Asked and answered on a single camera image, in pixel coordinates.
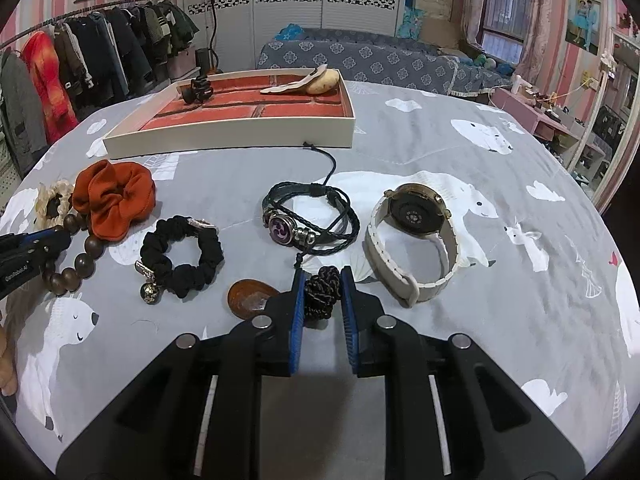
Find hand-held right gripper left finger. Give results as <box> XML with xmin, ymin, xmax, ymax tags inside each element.
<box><xmin>55</xmin><ymin>267</ymin><xmax>307</xmax><ymax>480</ymax></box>

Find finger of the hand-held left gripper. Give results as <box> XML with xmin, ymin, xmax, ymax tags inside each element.
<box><xmin>20</xmin><ymin>227</ymin><xmax>72</xmax><ymax>262</ymax></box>

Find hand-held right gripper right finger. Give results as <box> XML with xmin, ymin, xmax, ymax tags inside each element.
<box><xmin>339</xmin><ymin>266</ymin><xmax>586</xmax><ymax>480</ymax></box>

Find dark braided knot hair tie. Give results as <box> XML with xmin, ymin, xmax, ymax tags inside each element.
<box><xmin>304</xmin><ymin>266</ymin><xmax>345</xmax><ymax>321</ymax></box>

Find cream scrunchie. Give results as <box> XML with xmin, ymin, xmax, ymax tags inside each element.
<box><xmin>35</xmin><ymin>179</ymin><xmax>76</xmax><ymax>227</ymax></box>

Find wooden bead bracelet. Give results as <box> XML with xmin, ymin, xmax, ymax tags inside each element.
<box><xmin>42</xmin><ymin>212</ymin><xmax>106</xmax><ymax>296</ymax></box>

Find brown oval hair clip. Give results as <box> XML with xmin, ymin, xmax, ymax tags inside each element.
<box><xmin>227</xmin><ymin>279</ymin><xmax>278</xmax><ymax>320</ymax></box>

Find orange scrunchie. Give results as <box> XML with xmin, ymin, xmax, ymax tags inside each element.
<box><xmin>71</xmin><ymin>159</ymin><xmax>157</xmax><ymax>242</ymax></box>

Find black braided leather bracelet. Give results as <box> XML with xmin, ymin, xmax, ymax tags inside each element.
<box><xmin>261</xmin><ymin>142</ymin><xmax>362</xmax><ymax>266</ymax></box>

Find black scrunchie with charm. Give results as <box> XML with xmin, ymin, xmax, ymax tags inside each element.
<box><xmin>135</xmin><ymin>215</ymin><xmax>225</xmax><ymax>306</ymax></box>

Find white strap wristwatch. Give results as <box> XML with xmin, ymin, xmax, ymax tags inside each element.
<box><xmin>364</xmin><ymin>183</ymin><xmax>461</xmax><ymax>308</ymax></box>

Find white tray with red lining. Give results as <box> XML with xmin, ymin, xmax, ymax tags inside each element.
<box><xmin>102</xmin><ymin>67</ymin><xmax>357</xmax><ymax>161</ymax></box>

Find person's left hand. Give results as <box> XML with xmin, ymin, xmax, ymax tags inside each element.
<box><xmin>0</xmin><ymin>327</ymin><xmax>18</xmax><ymax>396</ymax></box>

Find row of hanging clothes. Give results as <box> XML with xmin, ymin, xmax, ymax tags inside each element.
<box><xmin>0</xmin><ymin>0</ymin><xmax>201</xmax><ymax>176</ymax></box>

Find black claw hair clip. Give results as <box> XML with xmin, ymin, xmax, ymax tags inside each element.
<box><xmin>180</xmin><ymin>74</ymin><xmax>215</xmax><ymax>106</ymax></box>

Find pink storage box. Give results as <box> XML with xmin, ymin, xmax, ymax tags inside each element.
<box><xmin>167</xmin><ymin>47</ymin><xmax>198</xmax><ymax>83</ymax></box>

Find beige round case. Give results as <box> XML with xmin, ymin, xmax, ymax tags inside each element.
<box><xmin>306</xmin><ymin>70</ymin><xmax>341</xmax><ymax>96</ymax></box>

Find bed with blue floral cover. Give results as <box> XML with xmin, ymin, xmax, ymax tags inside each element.
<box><xmin>256</xmin><ymin>27</ymin><xmax>513</xmax><ymax>98</ymax></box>

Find garment steamer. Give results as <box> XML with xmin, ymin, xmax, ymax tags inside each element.
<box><xmin>196</xmin><ymin>0</ymin><xmax>225</xmax><ymax>76</ymax></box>

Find pink dresser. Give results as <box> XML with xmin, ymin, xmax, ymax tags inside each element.
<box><xmin>490</xmin><ymin>85</ymin><xmax>603</xmax><ymax>161</ymax></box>

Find white wardrobe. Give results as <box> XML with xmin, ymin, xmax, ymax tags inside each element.
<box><xmin>182</xmin><ymin>0</ymin><xmax>411</xmax><ymax>73</ymax></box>

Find white framed mirror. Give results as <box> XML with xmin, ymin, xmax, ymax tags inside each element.
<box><xmin>592</xmin><ymin>27</ymin><xmax>640</xmax><ymax>216</ymax></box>

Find pink curtain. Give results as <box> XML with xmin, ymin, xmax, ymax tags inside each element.
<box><xmin>460</xmin><ymin>0</ymin><xmax>488</xmax><ymax>46</ymax></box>
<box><xmin>517</xmin><ymin>0</ymin><xmax>556</xmax><ymax>78</ymax></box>

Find window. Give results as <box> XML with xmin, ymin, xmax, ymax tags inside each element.
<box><xmin>482</xmin><ymin>0</ymin><xmax>531</xmax><ymax>61</ymax></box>

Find metal clothes rail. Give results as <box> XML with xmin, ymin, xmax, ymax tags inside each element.
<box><xmin>0</xmin><ymin>0</ymin><xmax>163</xmax><ymax>51</ymax></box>

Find wall poster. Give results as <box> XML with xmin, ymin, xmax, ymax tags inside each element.
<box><xmin>565</xmin><ymin>0</ymin><xmax>603</xmax><ymax>56</ymax></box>

